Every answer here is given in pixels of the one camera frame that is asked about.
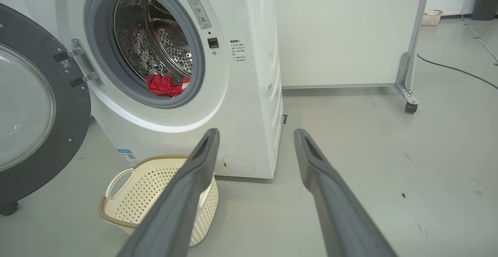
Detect white partition panel on casters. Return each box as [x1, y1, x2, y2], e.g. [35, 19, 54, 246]
[272, 0, 433, 114]

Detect small printed text label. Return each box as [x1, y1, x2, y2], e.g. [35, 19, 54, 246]
[229, 39, 247, 63]

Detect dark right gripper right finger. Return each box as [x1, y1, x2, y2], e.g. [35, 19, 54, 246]
[293, 128, 398, 257]

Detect cream perforated laundry basket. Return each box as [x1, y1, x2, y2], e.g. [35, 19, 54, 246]
[98, 155, 219, 247]

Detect round black glass washer door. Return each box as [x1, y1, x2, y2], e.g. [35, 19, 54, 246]
[0, 2, 92, 209]

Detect grey warning sticker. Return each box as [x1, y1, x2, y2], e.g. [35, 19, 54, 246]
[182, 0, 212, 30]

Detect black floor cable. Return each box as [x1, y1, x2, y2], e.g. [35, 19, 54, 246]
[417, 53, 498, 91]

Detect round filter cover flap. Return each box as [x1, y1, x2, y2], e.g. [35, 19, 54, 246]
[221, 154, 256, 176]

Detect black waste bin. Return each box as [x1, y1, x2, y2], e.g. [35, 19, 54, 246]
[470, 0, 498, 21]

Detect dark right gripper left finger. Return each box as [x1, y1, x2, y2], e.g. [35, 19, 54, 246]
[116, 128, 221, 257]

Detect white floor cable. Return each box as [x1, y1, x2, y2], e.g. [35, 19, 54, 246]
[461, 15, 498, 66]

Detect metal door hinge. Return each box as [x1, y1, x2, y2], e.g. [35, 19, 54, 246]
[53, 37, 104, 89]

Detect white front-load washing machine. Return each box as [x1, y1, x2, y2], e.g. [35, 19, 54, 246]
[11, 0, 285, 180]

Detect small cream basket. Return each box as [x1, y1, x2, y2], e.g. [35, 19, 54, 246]
[421, 9, 444, 26]

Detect red shorts white stripes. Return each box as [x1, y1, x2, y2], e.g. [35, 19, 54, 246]
[146, 73, 191, 98]

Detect blue energy label sticker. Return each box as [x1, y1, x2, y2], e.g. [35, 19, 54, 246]
[117, 149, 139, 168]

